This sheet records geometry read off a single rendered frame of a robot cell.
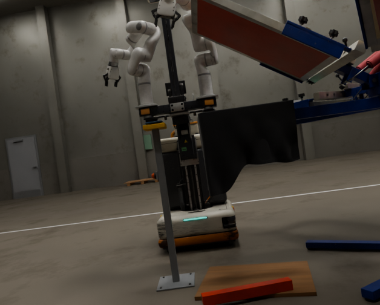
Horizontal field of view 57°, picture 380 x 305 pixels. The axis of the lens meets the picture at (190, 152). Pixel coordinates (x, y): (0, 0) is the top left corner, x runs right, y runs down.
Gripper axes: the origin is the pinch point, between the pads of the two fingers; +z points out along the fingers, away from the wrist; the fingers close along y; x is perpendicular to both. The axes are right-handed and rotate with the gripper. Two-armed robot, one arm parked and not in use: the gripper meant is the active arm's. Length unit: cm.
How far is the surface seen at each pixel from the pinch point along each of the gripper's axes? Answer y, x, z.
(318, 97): -104, -37, 19
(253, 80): -180, -995, -202
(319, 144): -428, -986, -23
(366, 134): -573, -978, -79
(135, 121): 193, -988, -2
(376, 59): -116, 9, 4
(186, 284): -35, -4, 144
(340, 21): -433, -980, -438
